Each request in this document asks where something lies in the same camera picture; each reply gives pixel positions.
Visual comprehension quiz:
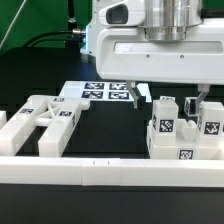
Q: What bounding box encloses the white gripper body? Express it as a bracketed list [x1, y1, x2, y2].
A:
[96, 0, 224, 85]

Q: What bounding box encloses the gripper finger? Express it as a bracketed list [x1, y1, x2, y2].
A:
[189, 84, 210, 116]
[126, 80, 146, 110]

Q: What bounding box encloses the white chair seat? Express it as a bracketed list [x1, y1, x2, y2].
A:
[146, 119, 224, 160]

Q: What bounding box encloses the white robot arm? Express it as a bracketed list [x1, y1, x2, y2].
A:
[81, 0, 224, 109]

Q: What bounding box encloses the white tagged cube right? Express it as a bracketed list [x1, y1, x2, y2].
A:
[184, 97, 197, 116]

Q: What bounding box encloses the white tagged cube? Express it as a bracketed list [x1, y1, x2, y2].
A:
[160, 96, 176, 102]
[184, 97, 197, 116]

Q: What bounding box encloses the white tagged cube left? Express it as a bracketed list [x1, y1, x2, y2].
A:
[160, 96, 176, 102]

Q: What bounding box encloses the thin grey rod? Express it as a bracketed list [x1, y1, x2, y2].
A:
[0, 0, 27, 51]

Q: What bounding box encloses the white left block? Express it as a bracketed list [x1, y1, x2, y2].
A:
[0, 111, 7, 129]

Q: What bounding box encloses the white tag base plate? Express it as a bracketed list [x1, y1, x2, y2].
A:
[60, 81, 133, 102]

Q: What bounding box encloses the black cable with connector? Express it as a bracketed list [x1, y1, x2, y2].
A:
[22, 27, 87, 48]

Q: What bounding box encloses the white chair back frame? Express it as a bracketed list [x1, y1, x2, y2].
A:
[0, 95, 90, 157]

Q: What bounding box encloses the white front rail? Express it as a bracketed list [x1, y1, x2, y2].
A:
[0, 156, 224, 188]

